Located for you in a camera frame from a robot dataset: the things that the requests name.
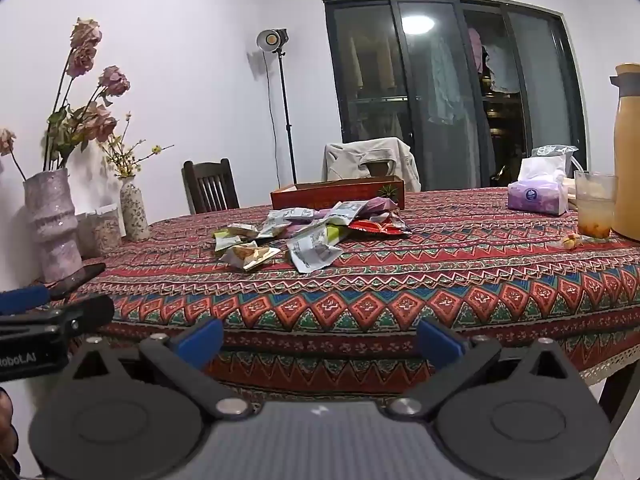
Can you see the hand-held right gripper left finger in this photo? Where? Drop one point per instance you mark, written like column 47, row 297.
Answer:
column 200, row 340

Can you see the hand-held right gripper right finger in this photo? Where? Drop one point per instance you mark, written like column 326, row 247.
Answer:
column 440, row 342

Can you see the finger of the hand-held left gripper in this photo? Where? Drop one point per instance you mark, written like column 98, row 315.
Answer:
column 22, row 300
column 87, row 312

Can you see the pile of snack packets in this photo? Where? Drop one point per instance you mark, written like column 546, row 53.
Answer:
column 315, row 247

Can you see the red cardboard box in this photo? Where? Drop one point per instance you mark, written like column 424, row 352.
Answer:
column 340, row 195

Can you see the person's left hand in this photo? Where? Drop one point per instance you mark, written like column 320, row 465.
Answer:
column 7, row 430

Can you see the black smartphone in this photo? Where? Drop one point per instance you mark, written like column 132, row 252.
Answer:
column 80, row 279

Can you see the speckled glass jar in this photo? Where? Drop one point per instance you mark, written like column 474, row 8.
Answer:
column 100, row 235

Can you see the small floral vase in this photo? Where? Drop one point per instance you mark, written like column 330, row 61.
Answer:
column 134, row 210

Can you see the dark wooden chair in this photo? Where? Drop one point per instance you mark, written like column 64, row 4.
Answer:
column 210, row 187

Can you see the yellow flower branches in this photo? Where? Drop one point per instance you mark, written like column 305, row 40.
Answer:
column 125, row 157

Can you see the small wrapped candy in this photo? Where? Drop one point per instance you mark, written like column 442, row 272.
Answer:
column 570, row 241

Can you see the purple tissue pack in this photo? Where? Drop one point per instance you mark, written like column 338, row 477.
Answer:
column 537, row 197

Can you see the wooden chair with jacket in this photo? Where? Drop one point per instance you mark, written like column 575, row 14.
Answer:
column 380, row 167

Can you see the dried pink flower bouquet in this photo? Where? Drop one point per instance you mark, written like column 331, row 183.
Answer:
column 82, row 110

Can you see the beige jacket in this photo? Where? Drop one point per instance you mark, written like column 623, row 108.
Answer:
column 350, row 162

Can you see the glass cup with drink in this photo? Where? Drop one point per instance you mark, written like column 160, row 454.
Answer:
column 595, row 210

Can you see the sliding glass door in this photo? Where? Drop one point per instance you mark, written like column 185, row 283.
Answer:
column 450, row 100

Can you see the hanging clothes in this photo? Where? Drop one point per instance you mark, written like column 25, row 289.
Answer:
column 450, row 80

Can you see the yellow thermos jug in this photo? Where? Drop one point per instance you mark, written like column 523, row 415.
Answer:
column 629, row 160

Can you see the studio light on stand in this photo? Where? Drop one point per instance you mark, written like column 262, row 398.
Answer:
column 272, row 40

